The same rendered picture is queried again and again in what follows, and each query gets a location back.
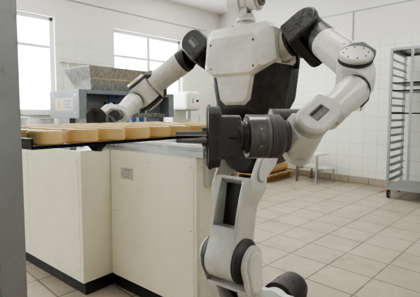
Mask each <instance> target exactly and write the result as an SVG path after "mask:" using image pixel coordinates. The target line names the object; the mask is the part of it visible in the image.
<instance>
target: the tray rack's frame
mask: <svg viewBox="0 0 420 297"><path fill-rule="evenodd" d="M393 51H395V52H397V53H399V54H402V55H403V56H405V57H411V81H410V97H409V129H408V146H407V177H406V180H398V181H396V182H394V183H392V184H390V185H389V163H390V159H389V157H390V151H389V149H390V147H391V144H390V141H391V137H390V134H391V130H390V128H391V112H392V107H391V105H392V99H391V97H392V94H393V92H392V89H393V85H392V81H393V77H392V75H393V59H394V54H393ZM415 56H420V45H419V46H408V47H401V48H391V53H390V72H389V107H388V126H387V161H386V188H385V189H386V192H387V190H388V189H389V195H391V190H396V191H405V192H410V193H420V182H418V181H410V180H409V170H410V154H411V123H412V106H413V76H414V57H415Z"/></svg>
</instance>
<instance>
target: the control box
mask: <svg viewBox="0 0 420 297"><path fill-rule="evenodd" d="M203 163H204V186H212V183H213V179H214V175H215V172H216V168H212V169H208V167H207V166H206V158H203ZM231 176H236V177H237V176H238V172H237V171H235V170H233V172H232V173H231Z"/></svg>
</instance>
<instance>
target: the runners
mask: <svg viewBox="0 0 420 297"><path fill-rule="evenodd" d="M393 54H395V55H397V56H400V57H402V58H404V59H408V58H407V57H405V56H403V55H402V54H399V53H397V52H395V51H393ZM392 61H394V62H396V63H399V64H402V65H404V66H408V65H407V64H406V63H403V62H400V61H398V60H395V59H392ZM392 68H393V69H395V70H397V71H401V72H404V73H407V71H405V70H403V69H399V68H396V67H394V66H393V67H392ZM392 77H395V78H400V79H404V80H408V79H406V78H405V77H402V76H398V75H395V74H392ZM393 83H395V82H392V84H393ZM395 85H398V86H403V85H399V84H395ZM404 87H408V86H404ZM391 99H397V100H403V101H407V100H406V98H397V97H391ZM391 107H403V108H407V107H405V105H400V104H392V105H391ZM392 113H405V112H391V114H392ZM395 121H405V119H391V122H395ZM399 128H404V126H391V128H390V129H399ZM400 135H405V134H404V132H403V133H394V134H390V137H393V136H400ZM400 142H404V139H399V140H395V141H390V144H395V143H400ZM403 148H404V146H399V147H396V148H391V149H389V151H396V150H399V149H403ZM402 155H404V152H402V153H399V154H395V155H392V156H390V157H389V159H393V158H396V157H399V156H402ZM402 162H404V161H403V159H400V160H398V161H395V162H393V163H389V166H394V165H396V164H399V163H402ZM403 168H404V167H403V166H400V167H398V168H395V169H392V170H390V171H389V174H392V173H394V172H396V171H399V170H401V169H403ZM402 175H404V174H403V172H402V173H399V174H397V175H395V176H393V177H390V178H389V181H392V180H394V179H396V178H398V177H400V176H402Z"/></svg>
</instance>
